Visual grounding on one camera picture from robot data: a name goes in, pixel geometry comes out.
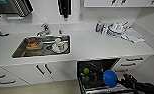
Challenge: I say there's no white wall outlet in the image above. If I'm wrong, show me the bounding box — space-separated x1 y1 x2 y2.
78 12 84 21

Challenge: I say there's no wide white drawer unit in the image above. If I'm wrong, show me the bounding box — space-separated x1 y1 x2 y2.
0 66 27 89

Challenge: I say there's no blue bowl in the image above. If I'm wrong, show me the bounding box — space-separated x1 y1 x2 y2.
102 69 119 89

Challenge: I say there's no white cup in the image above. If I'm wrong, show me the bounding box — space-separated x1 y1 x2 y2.
51 38 69 54

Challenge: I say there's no narrow white drawer unit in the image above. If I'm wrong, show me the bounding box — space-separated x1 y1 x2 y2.
111 54 151 76

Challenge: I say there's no three-door white wall cabinet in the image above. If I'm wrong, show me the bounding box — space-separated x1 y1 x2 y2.
82 0 154 8

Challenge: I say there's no black soap dispenser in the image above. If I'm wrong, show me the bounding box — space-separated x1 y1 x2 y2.
57 0 73 20

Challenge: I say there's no grey paper towel dispenser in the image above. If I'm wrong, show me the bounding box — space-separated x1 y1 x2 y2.
0 0 35 18

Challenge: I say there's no stainless steel dishwasher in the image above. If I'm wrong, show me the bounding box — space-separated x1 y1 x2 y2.
76 58 139 94

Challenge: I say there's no chrome faucet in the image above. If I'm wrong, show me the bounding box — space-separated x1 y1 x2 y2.
36 22 51 38

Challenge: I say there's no white dish cloth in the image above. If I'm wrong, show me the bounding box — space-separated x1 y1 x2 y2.
121 28 146 44

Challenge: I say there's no orange item in sink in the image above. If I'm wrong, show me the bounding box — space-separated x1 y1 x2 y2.
26 40 44 51

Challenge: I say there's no steel sink basin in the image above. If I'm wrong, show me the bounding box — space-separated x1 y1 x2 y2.
11 34 72 59

